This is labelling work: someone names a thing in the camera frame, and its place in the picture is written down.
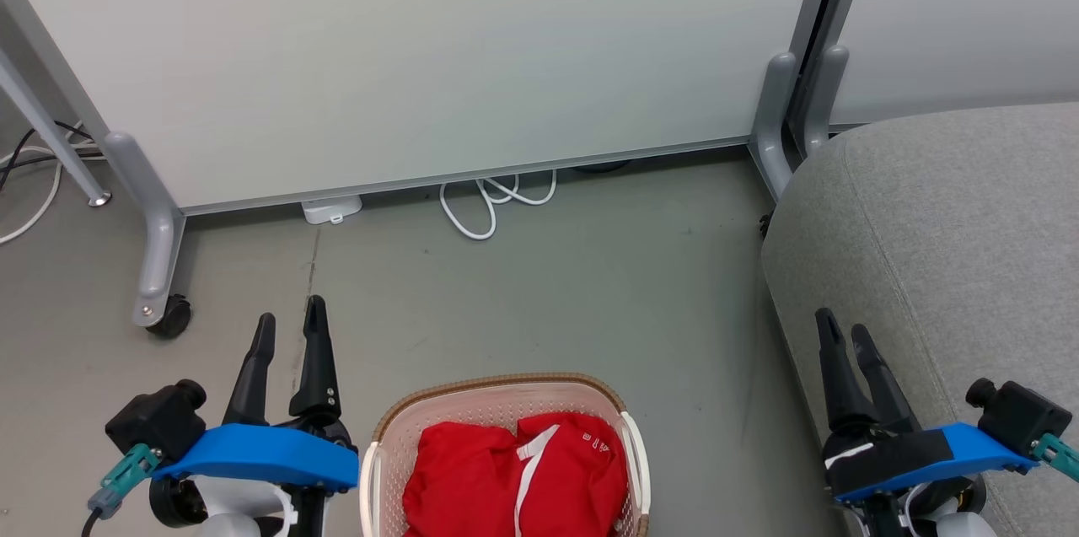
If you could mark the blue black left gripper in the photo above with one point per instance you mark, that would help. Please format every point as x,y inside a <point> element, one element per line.
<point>270,453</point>

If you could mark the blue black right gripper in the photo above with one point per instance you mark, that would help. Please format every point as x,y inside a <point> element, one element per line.
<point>927,453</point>

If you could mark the red shirt with white print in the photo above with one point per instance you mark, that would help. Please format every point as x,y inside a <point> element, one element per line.
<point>582,478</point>

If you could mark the grey fabric sofa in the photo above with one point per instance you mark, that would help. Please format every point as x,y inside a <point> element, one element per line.
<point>952,250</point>

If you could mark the black caster wheel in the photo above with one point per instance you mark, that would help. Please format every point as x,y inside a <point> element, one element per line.
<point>173,319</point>

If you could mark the white power adapter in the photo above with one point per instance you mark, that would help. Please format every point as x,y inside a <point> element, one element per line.
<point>330,208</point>

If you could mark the small black caster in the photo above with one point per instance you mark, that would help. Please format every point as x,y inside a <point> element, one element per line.
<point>765,225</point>

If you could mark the grey panel leg with caster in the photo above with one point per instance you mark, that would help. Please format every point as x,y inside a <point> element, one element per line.
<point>156,225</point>

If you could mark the cream plastic laundry basket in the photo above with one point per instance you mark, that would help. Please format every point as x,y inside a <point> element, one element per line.
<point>489,398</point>

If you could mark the grey curved panel leg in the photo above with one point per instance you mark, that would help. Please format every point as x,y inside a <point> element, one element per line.
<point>771,124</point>
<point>822,107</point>

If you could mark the grey slanted table leg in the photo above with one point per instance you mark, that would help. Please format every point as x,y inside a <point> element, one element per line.
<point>50,132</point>

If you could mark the large white partition panel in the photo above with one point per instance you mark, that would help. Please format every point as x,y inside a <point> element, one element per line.
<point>421,56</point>

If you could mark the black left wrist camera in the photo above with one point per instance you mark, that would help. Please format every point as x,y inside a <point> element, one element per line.
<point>156,419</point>

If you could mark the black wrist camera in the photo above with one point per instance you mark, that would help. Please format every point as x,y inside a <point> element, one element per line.
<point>156,419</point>
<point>1020,417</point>

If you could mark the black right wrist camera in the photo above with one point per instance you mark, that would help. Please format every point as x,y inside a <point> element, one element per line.
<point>1020,417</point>

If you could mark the teal left camera connector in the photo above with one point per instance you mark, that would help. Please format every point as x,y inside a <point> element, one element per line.
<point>126,478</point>

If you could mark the teal camera connector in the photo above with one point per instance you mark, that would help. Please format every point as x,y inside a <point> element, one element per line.
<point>126,478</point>
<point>1060,454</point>

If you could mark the teal right camera connector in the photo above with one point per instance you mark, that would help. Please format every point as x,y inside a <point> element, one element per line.
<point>1060,454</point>

